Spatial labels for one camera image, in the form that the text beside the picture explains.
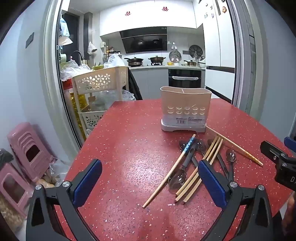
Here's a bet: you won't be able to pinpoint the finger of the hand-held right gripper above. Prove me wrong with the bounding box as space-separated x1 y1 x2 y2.
284 137 296 150
260 140 296 167

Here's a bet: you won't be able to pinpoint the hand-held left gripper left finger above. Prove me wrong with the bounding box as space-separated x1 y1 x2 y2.
25 159 103 241

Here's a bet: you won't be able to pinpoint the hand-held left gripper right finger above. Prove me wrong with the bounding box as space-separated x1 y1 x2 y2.
198 159 273 241

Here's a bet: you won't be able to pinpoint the plain wooden chopstick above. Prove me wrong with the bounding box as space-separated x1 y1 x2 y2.
205 126 264 167

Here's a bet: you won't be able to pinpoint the blue patterned chopstick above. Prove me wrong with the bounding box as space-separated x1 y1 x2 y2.
142 134 196 208

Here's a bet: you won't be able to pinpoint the beige plastic utensil holder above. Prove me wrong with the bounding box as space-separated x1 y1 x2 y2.
160 86 212 133

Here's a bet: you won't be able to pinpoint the clear bag of food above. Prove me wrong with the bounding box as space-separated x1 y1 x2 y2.
35 159 70 189

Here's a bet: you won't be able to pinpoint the yellow oil bottle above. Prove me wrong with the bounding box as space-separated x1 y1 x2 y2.
69 92 82 138

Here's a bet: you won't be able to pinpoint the pink plastic stool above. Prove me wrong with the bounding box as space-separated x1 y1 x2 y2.
0 162 35 218
7 122 55 183

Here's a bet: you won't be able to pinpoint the clear plastic bags on shelf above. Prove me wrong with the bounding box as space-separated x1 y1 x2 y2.
91 89 136 112

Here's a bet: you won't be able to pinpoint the dark cloth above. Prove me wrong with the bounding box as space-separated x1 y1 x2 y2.
0 149 14 163

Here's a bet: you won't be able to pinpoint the black built-in oven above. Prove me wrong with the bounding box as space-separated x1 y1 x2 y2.
168 68 202 93

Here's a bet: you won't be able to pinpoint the beige flower-cutout storage trolley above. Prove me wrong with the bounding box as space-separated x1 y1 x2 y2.
69 66 130 139

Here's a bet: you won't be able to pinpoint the black hanging cloth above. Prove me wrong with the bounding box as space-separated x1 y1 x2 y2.
127 67 143 100

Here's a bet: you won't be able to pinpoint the white fridge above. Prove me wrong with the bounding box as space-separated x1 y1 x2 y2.
196 0 236 104

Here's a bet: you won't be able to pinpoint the crumpled clear plastic bag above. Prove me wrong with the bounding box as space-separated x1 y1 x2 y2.
60 59 92 81

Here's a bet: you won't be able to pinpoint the steel pot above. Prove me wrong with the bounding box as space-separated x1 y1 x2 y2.
184 60 206 67

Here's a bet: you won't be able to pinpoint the grey kitchen counter cabinet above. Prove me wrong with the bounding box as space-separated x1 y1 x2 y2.
128 65 206 100

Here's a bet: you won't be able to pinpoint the round dark hanging pan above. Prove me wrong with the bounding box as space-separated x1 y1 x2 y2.
188 44 204 60

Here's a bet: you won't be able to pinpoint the black kitchen faucet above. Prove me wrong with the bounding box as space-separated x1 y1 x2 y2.
69 50 84 66

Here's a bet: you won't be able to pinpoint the black wok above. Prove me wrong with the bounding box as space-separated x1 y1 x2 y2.
124 57 144 67

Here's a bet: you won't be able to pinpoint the row of condiment bottles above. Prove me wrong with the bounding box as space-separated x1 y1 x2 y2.
103 45 121 56

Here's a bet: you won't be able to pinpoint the hanging white plastic bag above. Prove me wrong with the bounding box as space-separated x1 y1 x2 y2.
87 41 98 55

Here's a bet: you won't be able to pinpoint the lidded wok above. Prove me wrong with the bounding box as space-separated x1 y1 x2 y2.
148 55 166 64

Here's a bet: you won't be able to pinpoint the cluster of fridge magnets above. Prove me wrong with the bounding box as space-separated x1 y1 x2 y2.
203 0 229 19

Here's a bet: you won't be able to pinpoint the black range hood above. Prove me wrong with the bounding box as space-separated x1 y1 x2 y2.
120 27 168 54

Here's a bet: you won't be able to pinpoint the hanging blue white bags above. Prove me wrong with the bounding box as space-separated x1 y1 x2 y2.
59 17 73 46

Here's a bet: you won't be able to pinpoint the grey sliding door frame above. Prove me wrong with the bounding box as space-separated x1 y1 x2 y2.
38 0 262 149

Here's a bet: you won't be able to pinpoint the grey wall switch panel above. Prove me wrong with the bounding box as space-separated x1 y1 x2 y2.
25 32 35 49

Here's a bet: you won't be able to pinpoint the white wall cabinets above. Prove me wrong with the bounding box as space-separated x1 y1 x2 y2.
99 0 197 37

